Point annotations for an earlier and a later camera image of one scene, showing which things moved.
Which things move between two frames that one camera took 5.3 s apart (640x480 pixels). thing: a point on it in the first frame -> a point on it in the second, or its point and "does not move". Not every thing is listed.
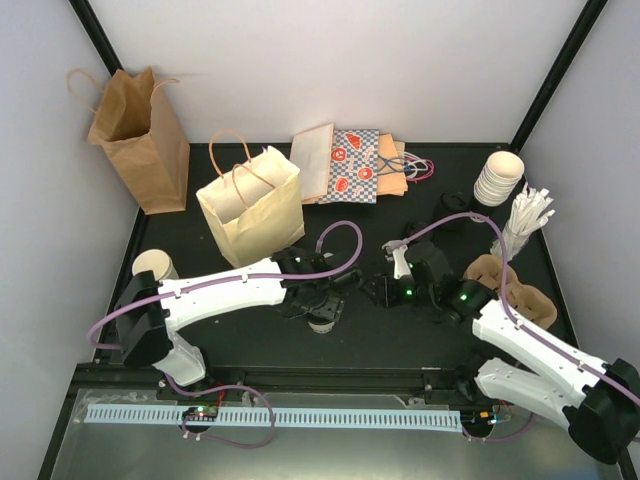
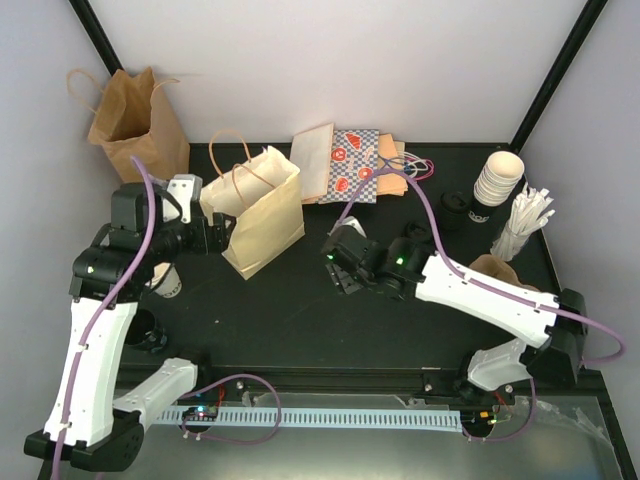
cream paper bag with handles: (255, 204) does not move
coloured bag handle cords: (414, 167) does not move
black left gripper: (332, 310) -> (202, 243)
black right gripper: (384, 294) -> (343, 281)
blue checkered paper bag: (353, 170) does not move
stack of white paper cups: (502, 173) does not move
